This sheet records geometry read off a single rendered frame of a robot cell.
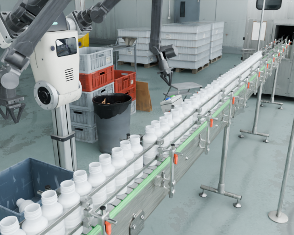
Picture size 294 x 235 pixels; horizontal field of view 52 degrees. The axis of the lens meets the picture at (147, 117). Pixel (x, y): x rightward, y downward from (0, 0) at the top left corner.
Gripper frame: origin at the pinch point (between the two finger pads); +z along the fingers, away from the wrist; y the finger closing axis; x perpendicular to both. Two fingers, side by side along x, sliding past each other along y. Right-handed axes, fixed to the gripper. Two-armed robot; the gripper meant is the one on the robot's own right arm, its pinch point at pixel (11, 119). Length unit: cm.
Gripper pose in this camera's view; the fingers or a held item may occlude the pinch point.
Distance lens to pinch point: 125.6
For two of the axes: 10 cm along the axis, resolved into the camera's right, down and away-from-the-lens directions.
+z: -0.3, 9.3, 3.7
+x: 5.3, -3.0, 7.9
